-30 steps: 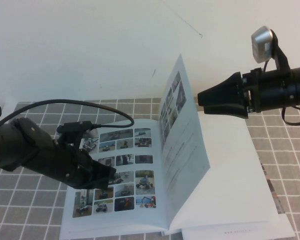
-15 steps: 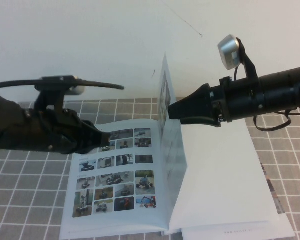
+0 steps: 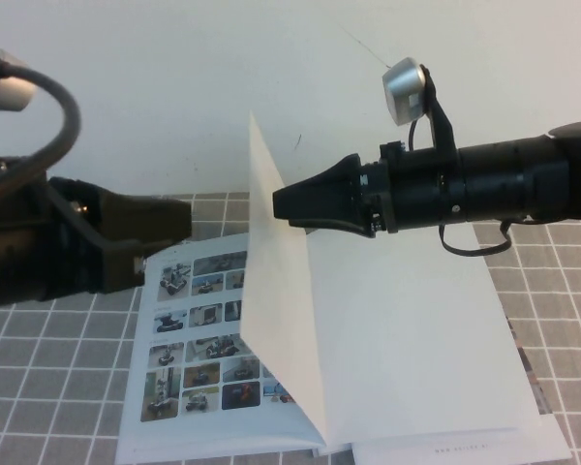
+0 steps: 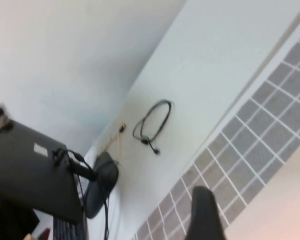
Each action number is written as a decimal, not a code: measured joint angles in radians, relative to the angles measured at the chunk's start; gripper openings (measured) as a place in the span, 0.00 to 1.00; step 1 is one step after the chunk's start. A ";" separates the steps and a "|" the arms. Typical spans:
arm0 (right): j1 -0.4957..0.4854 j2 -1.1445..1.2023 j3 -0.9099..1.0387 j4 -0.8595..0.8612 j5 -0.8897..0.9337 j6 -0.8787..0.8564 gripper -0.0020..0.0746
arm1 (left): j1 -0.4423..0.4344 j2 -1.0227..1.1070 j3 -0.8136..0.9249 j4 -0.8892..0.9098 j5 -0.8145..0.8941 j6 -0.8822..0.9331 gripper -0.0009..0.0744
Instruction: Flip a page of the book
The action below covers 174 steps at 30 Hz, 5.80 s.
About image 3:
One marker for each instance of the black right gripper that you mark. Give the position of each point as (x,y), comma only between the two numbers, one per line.
(416,189)

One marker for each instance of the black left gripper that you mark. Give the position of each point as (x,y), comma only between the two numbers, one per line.
(77,261)

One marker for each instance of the white product brochure book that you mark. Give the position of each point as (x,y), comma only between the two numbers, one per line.
(392,315)

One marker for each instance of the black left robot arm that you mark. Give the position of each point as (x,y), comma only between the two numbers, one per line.
(9,252)

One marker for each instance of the grey white-checked tablecloth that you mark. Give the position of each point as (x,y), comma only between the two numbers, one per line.
(53,363)

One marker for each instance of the white brochure with photo cover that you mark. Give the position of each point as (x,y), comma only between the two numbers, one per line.
(537,445)

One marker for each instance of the black right camera mount bracket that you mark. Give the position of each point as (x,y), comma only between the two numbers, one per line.
(443,131)

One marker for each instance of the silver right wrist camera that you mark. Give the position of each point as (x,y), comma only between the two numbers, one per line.
(402,87)

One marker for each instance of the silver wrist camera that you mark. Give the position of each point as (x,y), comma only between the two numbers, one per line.
(402,87)
(9,94)

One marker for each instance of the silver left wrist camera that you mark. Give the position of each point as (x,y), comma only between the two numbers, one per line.
(9,94)

